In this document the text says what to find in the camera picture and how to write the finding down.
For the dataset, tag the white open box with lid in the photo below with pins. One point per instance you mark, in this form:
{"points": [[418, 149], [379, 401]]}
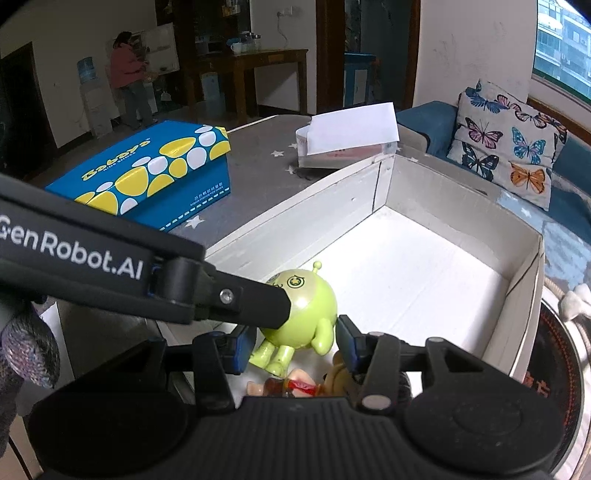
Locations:
{"points": [[351, 131]]}

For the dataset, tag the blue sofa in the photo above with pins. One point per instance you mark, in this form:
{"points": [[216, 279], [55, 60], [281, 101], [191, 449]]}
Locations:
{"points": [[429, 124]]}

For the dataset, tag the butterfly print cushion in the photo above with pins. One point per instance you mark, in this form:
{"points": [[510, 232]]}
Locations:
{"points": [[508, 143]]}

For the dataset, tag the white fridge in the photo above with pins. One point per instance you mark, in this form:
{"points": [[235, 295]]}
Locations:
{"points": [[160, 48]]}

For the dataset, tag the wall socket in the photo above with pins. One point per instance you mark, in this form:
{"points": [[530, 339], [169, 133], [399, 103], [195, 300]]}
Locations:
{"points": [[287, 11]]}

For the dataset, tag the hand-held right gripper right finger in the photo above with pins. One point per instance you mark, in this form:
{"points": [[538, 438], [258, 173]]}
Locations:
{"points": [[350, 344]]}

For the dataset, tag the tan bear figurine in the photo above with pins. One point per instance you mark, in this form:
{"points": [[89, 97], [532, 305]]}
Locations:
{"points": [[336, 374]]}

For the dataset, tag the glass jar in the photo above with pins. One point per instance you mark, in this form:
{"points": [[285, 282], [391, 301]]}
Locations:
{"points": [[253, 40]]}

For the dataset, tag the white cup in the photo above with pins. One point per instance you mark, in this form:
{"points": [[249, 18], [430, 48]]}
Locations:
{"points": [[236, 47]]}

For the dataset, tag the red and brown doll figurine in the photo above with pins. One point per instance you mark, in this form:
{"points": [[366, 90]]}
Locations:
{"points": [[291, 386]]}

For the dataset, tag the light blue bin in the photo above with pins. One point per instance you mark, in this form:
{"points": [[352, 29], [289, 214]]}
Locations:
{"points": [[214, 94]]}

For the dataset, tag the black round cooker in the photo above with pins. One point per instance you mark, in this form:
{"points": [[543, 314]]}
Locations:
{"points": [[561, 369]]}

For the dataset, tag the blue water bottle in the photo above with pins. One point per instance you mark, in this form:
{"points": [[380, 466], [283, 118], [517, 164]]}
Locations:
{"points": [[87, 70]]}

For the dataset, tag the green alien toy figure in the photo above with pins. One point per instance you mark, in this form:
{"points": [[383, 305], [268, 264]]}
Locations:
{"points": [[307, 325]]}

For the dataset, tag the white water dispenser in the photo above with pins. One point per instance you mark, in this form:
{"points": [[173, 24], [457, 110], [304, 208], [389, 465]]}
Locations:
{"points": [[97, 108]]}

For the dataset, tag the person's left hand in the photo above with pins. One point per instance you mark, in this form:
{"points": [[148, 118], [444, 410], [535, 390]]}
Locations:
{"points": [[28, 355]]}

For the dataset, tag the dark wooden table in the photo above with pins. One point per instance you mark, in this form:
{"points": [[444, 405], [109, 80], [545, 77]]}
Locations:
{"points": [[258, 60]]}

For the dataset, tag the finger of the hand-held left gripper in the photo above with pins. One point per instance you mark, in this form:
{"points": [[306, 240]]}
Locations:
{"points": [[249, 300]]}

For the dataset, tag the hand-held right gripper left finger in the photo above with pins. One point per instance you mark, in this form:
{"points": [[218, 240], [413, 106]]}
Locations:
{"points": [[241, 351]]}

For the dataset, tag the white cardboard box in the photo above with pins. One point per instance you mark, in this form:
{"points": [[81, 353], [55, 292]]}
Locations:
{"points": [[415, 277]]}

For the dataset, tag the window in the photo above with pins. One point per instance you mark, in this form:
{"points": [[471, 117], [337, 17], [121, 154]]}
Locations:
{"points": [[561, 41]]}

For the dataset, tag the blue box with yellow spots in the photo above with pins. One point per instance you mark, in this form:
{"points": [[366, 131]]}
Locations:
{"points": [[152, 170]]}

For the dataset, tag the blue cabinet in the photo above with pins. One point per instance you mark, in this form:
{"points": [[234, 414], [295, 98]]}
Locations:
{"points": [[359, 78]]}

